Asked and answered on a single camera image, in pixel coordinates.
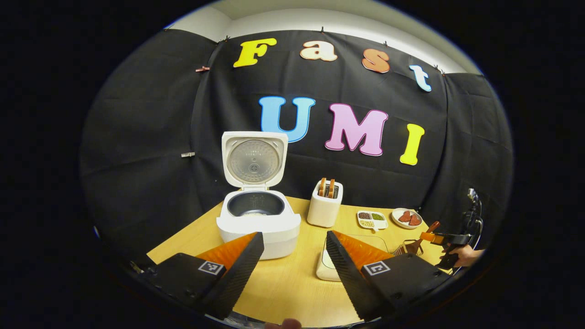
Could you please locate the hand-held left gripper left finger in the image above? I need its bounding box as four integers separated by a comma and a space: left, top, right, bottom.
137, 232, 265, 320

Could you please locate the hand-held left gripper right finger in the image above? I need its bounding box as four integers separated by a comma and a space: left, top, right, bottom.
326, 230, 453, 322

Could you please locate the brown wooden spoon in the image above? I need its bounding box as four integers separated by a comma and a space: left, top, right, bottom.
404, 221, 441, 255

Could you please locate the clear container of rice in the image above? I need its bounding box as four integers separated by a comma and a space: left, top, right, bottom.
316, 235, 389, 281

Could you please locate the white rice cooker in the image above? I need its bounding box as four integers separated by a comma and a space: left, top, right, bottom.
216, 131, 302, 260

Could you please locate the wire chopstick holder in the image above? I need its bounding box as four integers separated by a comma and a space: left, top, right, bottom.
392, 239, 424, 257

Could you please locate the white round plate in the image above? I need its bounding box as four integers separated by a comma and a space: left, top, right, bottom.
392, 208, 423, 229

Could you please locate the white divided bean dish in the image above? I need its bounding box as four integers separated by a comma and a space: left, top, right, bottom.
356, 210, 388, 232

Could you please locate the white toaster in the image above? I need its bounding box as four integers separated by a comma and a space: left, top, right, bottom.
307, 180, 344, 228

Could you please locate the black backdrop cloth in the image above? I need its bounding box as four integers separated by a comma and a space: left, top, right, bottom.
79, 28, 515, 256

